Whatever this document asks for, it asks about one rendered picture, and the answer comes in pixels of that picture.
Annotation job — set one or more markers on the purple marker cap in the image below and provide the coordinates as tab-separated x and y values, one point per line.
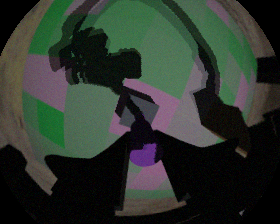
144	150

